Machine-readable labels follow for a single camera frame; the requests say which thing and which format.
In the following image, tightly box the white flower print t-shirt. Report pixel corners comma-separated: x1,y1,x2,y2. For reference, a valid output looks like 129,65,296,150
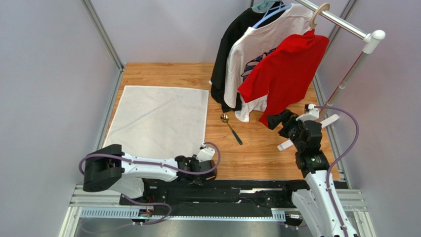
223,3,313,122

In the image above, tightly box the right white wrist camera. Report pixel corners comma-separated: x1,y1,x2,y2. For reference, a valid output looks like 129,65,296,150
296,104,320,122

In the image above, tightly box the red t-shirt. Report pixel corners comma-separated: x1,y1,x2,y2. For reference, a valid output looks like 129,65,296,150
238,30,330,127

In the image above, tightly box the blue hanger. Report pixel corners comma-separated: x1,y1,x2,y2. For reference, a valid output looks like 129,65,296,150
252,4,292,29

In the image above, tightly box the wooden hanger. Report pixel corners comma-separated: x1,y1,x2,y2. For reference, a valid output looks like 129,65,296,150
309,2,331,30

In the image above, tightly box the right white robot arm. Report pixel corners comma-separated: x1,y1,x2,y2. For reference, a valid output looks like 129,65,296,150
267,105,359,237

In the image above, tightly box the white cloth napkin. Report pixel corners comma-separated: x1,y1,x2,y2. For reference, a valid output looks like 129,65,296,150
103,86,209,159

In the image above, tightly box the black t-shirt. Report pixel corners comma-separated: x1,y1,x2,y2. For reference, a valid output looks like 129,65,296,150
210,2,287,113

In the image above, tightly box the gold spoon green handle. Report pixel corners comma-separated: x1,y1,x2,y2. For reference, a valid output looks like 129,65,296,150
220,114,243,145

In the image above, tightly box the teal hanger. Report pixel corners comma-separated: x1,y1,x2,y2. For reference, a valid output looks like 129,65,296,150
251,0,283,13

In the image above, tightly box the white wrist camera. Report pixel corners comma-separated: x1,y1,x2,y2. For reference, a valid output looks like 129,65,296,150
196,144,215,162
296,104,320,122

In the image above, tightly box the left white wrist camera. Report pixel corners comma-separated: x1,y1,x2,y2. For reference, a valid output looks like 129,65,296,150
196,144,215,162

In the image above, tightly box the metal clothes rack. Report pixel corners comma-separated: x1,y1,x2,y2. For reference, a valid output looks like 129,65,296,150
277,0,386,152

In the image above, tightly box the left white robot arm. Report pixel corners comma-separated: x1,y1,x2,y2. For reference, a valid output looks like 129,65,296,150
78,142,221,199

